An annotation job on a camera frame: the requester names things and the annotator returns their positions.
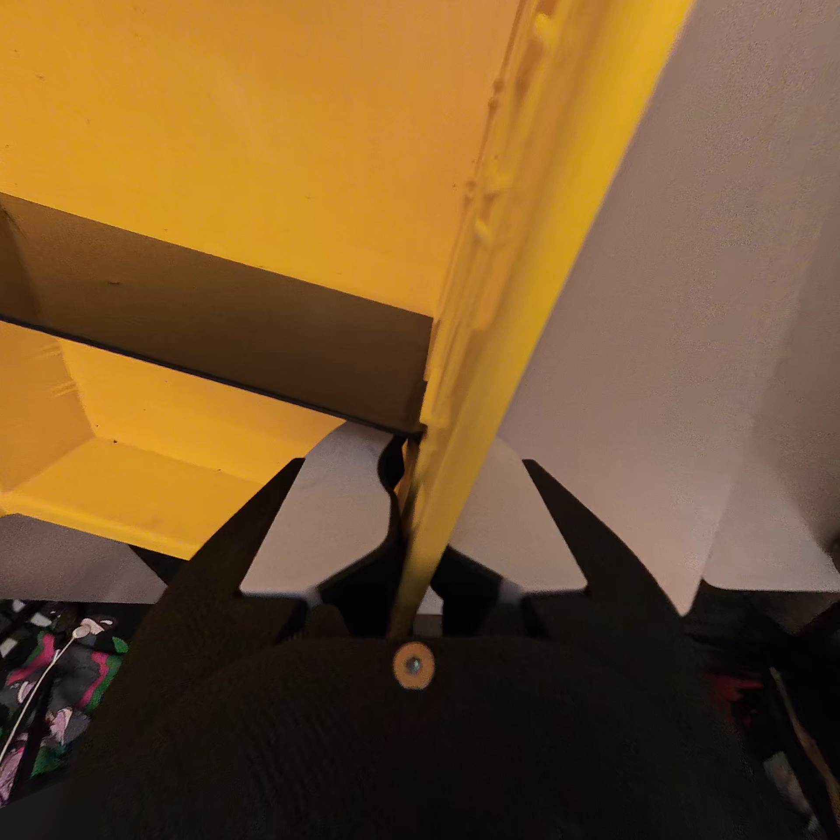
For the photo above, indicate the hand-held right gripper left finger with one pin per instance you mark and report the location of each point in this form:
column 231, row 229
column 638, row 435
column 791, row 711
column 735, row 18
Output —
column 321, row 518

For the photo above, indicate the person's printed pants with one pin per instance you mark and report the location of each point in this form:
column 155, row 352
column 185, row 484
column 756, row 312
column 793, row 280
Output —
column 79, row 676

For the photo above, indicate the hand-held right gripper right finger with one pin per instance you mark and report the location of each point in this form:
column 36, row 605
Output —
column 512, row 538

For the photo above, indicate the yellow plastic bin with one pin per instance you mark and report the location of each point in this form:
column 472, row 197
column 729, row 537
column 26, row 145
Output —
column 229, row 118

